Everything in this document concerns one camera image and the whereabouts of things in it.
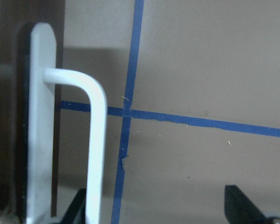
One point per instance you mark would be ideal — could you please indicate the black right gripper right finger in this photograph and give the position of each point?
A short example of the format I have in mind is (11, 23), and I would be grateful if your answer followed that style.
(239, 209)

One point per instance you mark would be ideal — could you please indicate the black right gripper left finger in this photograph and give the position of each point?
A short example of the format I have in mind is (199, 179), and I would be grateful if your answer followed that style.
(75, 213)

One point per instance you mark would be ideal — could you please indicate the white drawer handle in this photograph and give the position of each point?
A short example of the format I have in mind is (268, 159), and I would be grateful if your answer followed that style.
(67, 118)

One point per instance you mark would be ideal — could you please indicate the brown wooden drawer cabinet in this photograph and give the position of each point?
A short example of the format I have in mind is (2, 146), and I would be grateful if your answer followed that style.
(17, 19)

